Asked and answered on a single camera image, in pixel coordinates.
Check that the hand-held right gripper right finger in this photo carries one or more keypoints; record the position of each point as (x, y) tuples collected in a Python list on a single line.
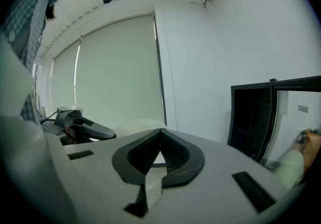
[(185, 165)]

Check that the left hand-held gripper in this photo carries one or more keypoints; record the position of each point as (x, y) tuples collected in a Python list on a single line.
[(62, 117)]

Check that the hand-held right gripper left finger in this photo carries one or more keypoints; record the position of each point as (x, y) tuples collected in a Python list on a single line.
[(130, 162)]

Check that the person's left forearm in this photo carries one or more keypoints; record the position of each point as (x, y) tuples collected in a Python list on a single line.
[(28, 110)]

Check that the narrow white roller blind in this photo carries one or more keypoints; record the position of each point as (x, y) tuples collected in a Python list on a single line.
[(64, 80)]

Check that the wide white roller blind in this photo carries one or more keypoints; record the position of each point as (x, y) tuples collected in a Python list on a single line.
[(118, 72)]

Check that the pale green patterned cloth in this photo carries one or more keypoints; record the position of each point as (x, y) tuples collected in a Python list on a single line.
[(291, 167)]

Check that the person's plaid shirt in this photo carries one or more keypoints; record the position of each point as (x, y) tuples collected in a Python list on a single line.
[(27, 4)]

